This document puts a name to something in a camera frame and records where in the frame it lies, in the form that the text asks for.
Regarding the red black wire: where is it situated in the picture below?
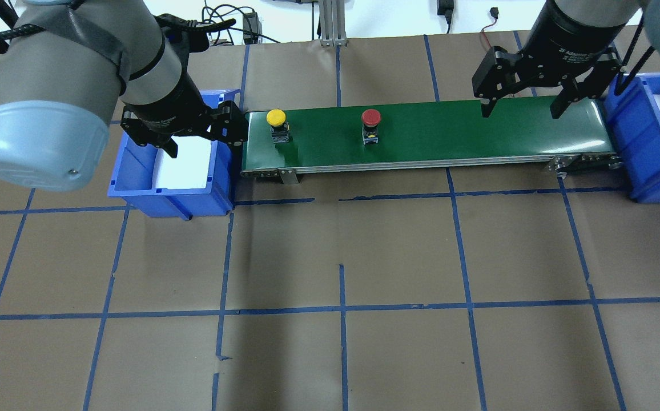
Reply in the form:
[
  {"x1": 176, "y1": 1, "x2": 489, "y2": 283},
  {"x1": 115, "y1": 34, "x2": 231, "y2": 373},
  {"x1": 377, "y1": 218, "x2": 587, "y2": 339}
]
[{"x1": 478, "y1": 7, "x2": 500, "y2": 52}]

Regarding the blue bin with foam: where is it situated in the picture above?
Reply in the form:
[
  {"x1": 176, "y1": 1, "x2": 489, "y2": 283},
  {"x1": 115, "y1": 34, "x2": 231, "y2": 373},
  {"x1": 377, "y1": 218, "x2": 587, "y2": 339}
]
[{"x1": 107, "y1": 109, "x2": 234, "y2": 221}]

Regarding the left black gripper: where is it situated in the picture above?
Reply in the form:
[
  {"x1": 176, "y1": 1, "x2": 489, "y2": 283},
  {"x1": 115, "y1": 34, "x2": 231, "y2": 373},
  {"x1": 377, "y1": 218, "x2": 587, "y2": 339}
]
[{"x1": 121, "y1": 100, "x2": 249, "y2": 159}]

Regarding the yellow push button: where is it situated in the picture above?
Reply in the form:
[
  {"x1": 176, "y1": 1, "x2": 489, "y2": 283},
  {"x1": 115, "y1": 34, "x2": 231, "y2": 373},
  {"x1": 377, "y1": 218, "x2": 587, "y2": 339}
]
[{"x1": 265, "y1": 108, "x2": 291, "y2": 144}]

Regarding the aluminium frame post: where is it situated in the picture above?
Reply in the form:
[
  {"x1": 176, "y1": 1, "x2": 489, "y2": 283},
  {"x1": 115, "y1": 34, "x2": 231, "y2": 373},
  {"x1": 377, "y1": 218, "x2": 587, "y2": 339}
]
[{"x1": 319, "y1": 0, "x2": 348, "y2": 47}]

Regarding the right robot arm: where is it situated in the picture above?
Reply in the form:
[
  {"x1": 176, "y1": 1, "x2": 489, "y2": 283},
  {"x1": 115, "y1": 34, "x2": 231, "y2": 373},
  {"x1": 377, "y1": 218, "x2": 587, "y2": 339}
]
[{"x1": 472, "y1": 1, "x2": 660, "y2": 119}]

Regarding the green conveyor belt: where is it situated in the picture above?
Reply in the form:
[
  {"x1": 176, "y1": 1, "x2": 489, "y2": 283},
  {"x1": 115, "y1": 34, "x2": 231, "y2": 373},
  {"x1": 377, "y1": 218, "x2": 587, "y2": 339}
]
[{"x1": 241, "y1": 96, "x2": 623, "y2": 184}]

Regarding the black power adapter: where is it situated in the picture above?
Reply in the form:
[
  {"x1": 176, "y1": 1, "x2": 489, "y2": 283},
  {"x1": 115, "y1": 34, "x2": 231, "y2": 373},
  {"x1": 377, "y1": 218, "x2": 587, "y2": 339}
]
[{"x1": 242, "y1": 11, "x2": 262, "y2": 45}]

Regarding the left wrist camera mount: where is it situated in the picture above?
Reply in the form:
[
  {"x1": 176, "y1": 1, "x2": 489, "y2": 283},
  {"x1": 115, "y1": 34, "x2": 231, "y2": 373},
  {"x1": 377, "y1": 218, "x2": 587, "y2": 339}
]
[{"x1": 154, "y1": 14, "x2": 236, "y2": 55}]

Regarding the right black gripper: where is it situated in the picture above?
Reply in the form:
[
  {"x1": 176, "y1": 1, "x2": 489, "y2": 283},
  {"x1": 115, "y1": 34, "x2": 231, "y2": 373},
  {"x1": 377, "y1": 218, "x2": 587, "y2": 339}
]
[{"x1": 472, "y1": 45, "x2": 622, "y2": 119}]

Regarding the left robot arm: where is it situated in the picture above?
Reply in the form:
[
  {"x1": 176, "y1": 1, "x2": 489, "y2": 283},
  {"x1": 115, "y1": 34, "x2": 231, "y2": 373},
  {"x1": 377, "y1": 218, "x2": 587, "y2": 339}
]
[{"x1": 0, "y1": 1, "x2": 248, "y2": 192}]

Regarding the red push button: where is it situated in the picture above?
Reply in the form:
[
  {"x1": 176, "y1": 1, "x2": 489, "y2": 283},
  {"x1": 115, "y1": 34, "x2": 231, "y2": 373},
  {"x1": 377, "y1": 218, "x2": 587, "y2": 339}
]
[{"x1": 361, "y1": 108, "x2": 382, "y2": 145}]

